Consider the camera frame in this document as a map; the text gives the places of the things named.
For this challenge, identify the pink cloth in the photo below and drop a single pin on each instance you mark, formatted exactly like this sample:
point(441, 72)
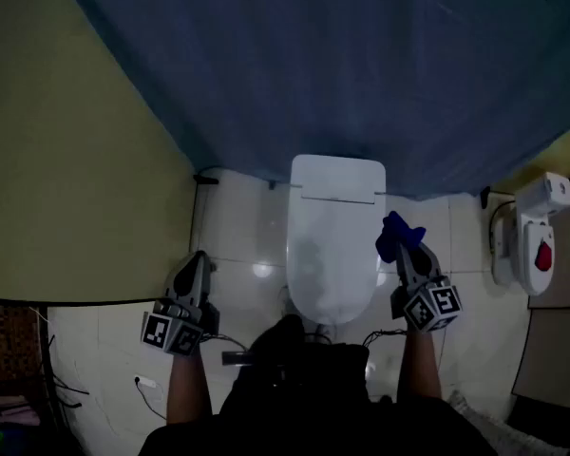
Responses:
point(16, 411)

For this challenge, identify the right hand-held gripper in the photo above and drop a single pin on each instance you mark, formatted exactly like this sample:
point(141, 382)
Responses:
point(427, 304)

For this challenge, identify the patterned floor mat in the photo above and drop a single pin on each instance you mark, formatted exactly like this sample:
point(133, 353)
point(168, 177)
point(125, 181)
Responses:
point(499, 432)

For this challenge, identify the white plug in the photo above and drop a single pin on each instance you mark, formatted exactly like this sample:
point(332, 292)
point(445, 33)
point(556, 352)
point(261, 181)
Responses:
point(145, 381)

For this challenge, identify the blue backdrop curtain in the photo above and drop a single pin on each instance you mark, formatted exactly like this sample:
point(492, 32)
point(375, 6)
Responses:
point(313, 64)

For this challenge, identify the black metal rack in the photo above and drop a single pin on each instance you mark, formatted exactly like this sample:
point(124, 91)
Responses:
point(47, 373)

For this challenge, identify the brown woven mat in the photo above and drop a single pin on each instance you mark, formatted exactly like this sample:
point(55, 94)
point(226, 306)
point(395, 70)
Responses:
point(9, 345)

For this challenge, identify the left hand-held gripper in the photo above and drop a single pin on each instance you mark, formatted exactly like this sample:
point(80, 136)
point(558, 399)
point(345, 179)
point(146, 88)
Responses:
point(180, 321)

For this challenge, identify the person's left forearm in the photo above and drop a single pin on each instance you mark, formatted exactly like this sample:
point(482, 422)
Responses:
point(187, 387)

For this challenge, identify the small black box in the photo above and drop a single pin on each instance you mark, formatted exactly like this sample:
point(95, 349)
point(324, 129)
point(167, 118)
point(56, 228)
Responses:
point(237, 358)

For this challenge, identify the person's right forearm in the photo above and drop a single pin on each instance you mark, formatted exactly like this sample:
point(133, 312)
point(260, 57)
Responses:
point(420, 368)

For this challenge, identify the person's dark clothing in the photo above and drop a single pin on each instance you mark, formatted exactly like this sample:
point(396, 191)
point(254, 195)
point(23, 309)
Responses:
point(313, 406)

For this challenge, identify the blue wiping cloth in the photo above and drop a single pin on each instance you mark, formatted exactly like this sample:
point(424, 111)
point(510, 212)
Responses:
point(394, 235)

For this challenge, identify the black floor mat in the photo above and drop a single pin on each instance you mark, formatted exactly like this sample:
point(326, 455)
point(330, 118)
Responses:
point(551, 416)

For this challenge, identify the black clamp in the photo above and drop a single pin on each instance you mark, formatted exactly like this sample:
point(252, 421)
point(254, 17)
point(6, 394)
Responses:
point(485, 197)

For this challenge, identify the white toilet lid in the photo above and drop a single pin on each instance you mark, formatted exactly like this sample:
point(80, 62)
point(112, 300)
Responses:
point(332, 254)

